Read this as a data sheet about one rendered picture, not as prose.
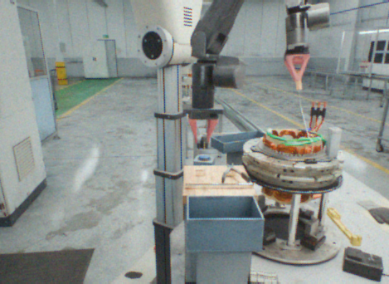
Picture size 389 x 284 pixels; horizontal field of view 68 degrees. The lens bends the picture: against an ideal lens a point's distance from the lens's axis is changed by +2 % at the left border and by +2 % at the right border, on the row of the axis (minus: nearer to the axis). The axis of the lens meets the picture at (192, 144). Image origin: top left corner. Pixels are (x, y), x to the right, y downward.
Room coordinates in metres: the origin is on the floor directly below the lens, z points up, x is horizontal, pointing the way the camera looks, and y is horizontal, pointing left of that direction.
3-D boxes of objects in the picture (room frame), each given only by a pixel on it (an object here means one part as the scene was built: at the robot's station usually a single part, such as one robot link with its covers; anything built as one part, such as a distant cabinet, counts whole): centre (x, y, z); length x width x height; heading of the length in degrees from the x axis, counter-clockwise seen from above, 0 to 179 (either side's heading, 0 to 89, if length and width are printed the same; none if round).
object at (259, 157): (0.91, -0.34, 1.09); 0.32 x 0.32 x 0.01
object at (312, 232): (0.82, -0.41, 0.85); 0.06 x 0.04 x 0.05; 132
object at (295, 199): (0.79, -0.32, 0.91); 0.02 x 0.02 x 0.21
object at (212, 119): (0.72, -0.03, 1.22); 0.07 x 0.07 x 0.09; 2
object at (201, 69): (0.72, -0.03, 1.36); 0.07 x 0.06 x 0.07; 59
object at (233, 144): (1.18, -0.21, 0.92); 0.25 x 0.11 x 0.28; 115
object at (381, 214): (1.00, -0.77, 0.79); 0.24 x 0.13 x 0.02; 6
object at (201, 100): (0.72, -0.03, 1.29); 0.10 x 0.07 x 0.07; 92
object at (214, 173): (0.74, -0.07, 1.05); 0.20 x 0.19 x 0.02; 1
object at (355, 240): (0.93, -0.56, 0.80); 0.22 x 0.04 x 0.03; 179
